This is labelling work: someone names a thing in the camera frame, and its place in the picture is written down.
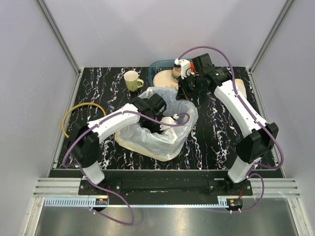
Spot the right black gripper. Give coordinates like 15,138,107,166
176,72,203,101

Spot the cream translucent trash bag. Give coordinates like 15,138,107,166
115,87,198,162

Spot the roll of cream trash bags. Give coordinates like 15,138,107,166
235,79,247,99

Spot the yellow bin rim ring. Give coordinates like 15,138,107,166
61,102,107,140

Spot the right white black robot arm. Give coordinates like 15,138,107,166
174,54,279,195

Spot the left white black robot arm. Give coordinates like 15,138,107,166
63,93,167,195

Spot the orange cup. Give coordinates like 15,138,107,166
190,61,196,73

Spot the beige brown ceramic mug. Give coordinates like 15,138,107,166
171,67,181,79

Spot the cream pink floral plate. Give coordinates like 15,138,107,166
153,70,178,90

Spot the teal plastic basket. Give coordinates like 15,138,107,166
148,58,194,87

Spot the yellow green ceramic mug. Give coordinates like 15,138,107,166
124,70,144,92

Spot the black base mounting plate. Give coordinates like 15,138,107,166
79,170,253,197

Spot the left connector box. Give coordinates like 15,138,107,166
95,198,108,207

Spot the connector box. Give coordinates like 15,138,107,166
95,198,108,207
227,198,243,211

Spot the right connector box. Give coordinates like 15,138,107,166
227,198,243,211

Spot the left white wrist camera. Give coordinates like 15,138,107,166
159,114,179,131

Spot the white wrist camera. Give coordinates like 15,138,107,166
173,59,191,79
159,114,179,131

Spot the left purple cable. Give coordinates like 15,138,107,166
63,112,190,226

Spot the purple cable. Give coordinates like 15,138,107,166
63,112,190,226
177,46,285,213

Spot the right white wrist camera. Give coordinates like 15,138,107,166
173,59,191,79

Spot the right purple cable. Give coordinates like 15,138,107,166
177,46,285,213

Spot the perforated cable duct strip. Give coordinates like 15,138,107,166
44,197,228,208

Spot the aluminium frame rail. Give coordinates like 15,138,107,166
33,178,300,198

